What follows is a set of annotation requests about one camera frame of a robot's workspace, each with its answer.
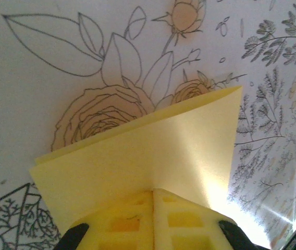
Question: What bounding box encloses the floral patterned table cover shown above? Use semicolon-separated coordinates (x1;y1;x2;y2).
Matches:
0;0;296;250

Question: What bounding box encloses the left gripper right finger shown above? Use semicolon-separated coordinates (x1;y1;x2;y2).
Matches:
153;187;254;250

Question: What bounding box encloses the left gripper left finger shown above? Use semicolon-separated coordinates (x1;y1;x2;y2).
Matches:
60;188;154;250

